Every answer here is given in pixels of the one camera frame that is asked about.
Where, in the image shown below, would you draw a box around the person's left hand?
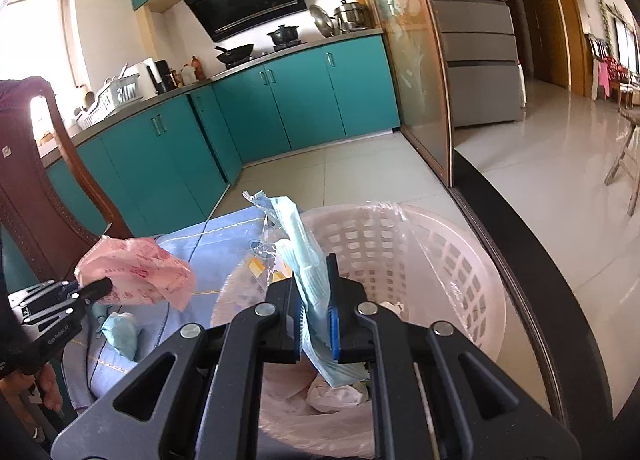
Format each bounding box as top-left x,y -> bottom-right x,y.
10,365 -> 65,441

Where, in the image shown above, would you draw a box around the steel stock pot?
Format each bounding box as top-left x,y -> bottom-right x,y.
334,0 -> 371,33

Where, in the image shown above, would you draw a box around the crumpled white tissue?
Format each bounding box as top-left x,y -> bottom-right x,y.
307,375 -> 371,413

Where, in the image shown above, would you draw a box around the grey refrigerator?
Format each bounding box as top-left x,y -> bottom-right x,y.
407,0 -> 521,128

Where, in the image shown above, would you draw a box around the steel pot lid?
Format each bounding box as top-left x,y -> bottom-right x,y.
308,5 -> 341,38

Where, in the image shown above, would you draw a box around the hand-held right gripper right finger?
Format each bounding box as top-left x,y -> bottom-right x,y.
326,253 -> 583,460

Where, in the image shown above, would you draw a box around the wooden stool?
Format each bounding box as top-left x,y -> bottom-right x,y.
605,110 -> 640,216

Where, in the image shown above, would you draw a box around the white kitchen appliance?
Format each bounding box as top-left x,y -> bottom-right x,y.
141,57 -> 158,93

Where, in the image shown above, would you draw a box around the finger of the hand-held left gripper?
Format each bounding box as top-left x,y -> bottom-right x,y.
9,278 -> 114,323

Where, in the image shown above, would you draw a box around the black kitchen appliance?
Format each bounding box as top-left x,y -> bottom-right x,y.
154,60 -> 174,93

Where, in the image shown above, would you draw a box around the blue quilted cushion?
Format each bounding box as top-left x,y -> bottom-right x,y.
62,207 -> 281,411

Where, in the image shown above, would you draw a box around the white dish rack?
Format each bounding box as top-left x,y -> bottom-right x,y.
75,65 -> 147,131

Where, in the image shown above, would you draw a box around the dark red wooden chair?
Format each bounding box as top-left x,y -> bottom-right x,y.
0,77 -> 133,286

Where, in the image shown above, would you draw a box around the etched glass sliding door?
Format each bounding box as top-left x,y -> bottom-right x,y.
340,0 -> 453,188

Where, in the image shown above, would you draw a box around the white plastic mesh basket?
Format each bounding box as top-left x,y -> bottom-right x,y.
210,202 -> 507,458

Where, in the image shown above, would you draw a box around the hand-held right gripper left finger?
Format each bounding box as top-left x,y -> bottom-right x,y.
50,277 -> 306,460

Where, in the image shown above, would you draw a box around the black wok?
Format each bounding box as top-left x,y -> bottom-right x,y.
215,43 -> 255,66

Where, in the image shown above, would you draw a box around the light blue face mask packet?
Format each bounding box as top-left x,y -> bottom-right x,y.
243,190 -> 371,388

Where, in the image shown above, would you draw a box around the teal base cabinets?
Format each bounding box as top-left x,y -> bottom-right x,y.
45,32 -> 401,241

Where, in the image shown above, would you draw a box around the clear wrapper with yellow label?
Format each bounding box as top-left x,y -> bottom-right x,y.
220,235 -> 301,293

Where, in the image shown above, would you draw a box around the black cooking pot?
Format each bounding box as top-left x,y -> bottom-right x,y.
266,25 -> 301,47

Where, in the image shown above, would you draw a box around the crumpled teal cloth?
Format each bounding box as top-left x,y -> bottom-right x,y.
100,312 -> 141,358

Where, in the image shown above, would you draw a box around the pink plastic bag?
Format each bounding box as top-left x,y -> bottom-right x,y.
75,235 -> 197,312

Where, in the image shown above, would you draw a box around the brown wooden door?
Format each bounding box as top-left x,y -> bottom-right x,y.
515,0 -> 571,91

